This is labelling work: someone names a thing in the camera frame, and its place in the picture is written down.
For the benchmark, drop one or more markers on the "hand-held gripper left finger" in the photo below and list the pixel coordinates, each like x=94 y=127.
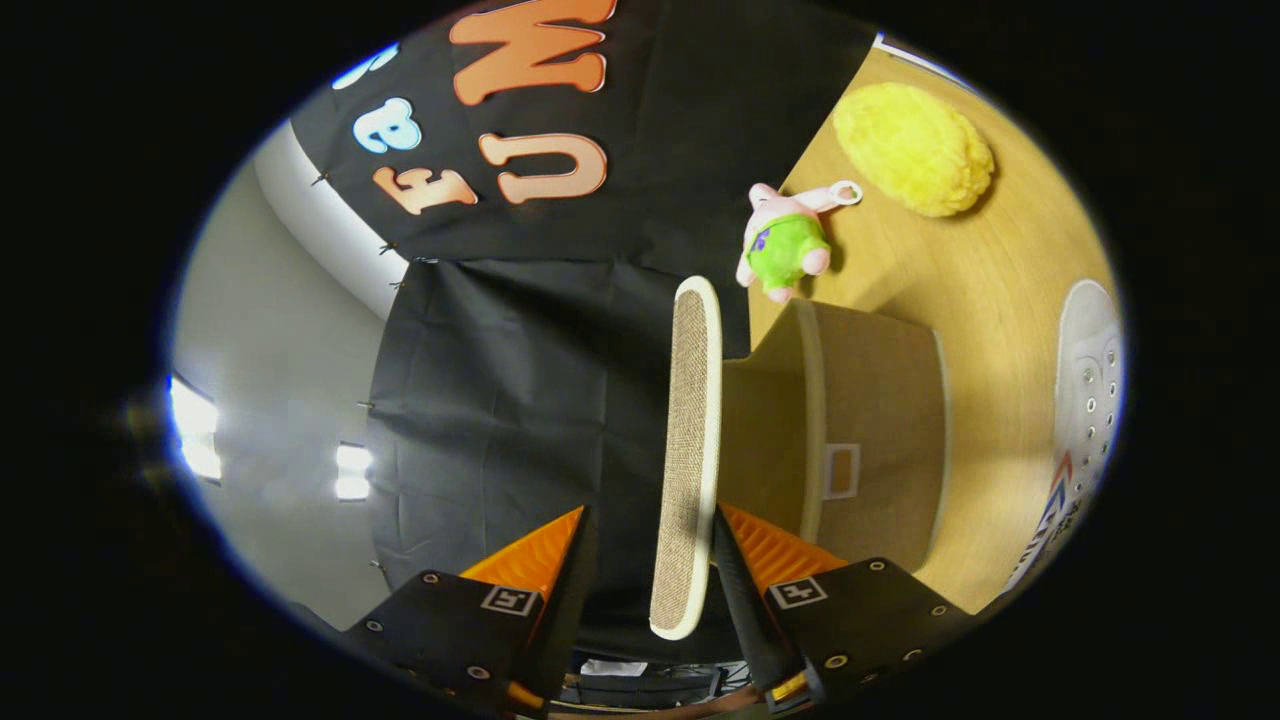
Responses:
x=572 y=620

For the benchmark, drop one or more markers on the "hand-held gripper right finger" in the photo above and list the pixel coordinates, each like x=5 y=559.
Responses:
x=745 y=620

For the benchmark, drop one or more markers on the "white striped canvas shoe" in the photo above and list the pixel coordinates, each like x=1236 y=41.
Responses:
x=1090 y=380

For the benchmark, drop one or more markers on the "black backdrop cloth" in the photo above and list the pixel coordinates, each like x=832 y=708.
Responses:
x=500 y=380

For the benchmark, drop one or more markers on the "ceiling light panel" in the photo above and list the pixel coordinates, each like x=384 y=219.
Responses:
x=352 y=472
x=195 y=430

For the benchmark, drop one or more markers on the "pink and green plush toy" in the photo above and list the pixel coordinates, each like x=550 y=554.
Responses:
x=785 y=250

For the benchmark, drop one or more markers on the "yellow fluffy plush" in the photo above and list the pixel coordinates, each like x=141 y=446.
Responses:
x=915 y=150

